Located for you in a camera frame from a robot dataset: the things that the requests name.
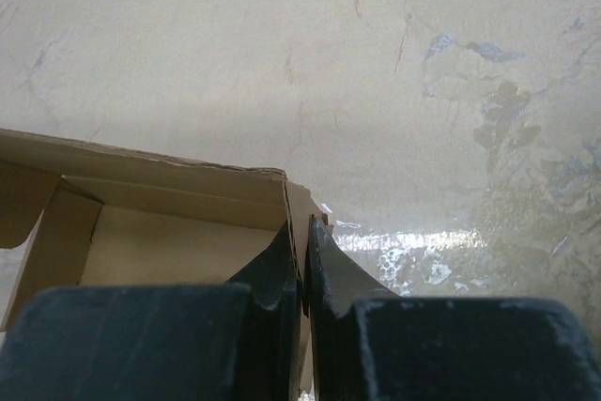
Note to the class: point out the brown cardboard box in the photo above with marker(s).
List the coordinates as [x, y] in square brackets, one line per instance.
[89, 215]

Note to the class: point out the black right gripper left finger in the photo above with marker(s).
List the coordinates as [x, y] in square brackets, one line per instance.
[238, 340]

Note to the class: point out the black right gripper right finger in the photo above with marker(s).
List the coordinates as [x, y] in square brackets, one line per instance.
[372, 344]

